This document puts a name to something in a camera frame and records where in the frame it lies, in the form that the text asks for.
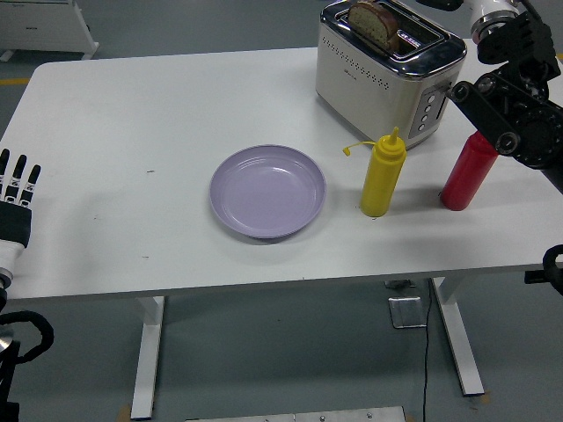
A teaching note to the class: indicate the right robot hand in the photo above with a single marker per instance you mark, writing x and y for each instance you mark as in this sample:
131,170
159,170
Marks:
488,5

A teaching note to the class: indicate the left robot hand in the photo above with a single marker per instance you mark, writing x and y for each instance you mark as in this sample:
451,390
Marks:
15,224

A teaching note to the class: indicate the brown bread slice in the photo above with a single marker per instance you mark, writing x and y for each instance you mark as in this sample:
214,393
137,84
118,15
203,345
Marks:
369,19

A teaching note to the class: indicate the cream and chrome toaster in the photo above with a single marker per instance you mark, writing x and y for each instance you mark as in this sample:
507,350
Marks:
360,88

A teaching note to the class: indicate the purple round plate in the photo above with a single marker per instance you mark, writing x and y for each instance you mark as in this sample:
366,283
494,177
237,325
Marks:
264,193

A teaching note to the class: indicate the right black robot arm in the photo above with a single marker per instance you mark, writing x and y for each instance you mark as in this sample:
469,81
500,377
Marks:
528,123

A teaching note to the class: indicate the white background machine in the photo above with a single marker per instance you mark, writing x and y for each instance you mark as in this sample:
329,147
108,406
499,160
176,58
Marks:
39,26

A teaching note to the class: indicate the square metal floor plate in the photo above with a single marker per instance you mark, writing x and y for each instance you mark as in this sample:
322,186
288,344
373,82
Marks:
407,312

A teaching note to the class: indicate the red squeeze bottle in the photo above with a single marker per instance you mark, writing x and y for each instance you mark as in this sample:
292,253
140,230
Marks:
462,184

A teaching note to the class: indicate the white table leg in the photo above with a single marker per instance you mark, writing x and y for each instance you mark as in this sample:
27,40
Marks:
147,360
457,338

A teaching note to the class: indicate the yellow squeeze bottle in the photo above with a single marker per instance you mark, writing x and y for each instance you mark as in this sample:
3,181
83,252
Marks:
380,184

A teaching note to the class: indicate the black table control panel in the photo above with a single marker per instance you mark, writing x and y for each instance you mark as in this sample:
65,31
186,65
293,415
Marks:
532,277

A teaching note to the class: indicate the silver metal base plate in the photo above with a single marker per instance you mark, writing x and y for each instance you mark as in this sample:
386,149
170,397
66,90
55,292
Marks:
352,414
242,415

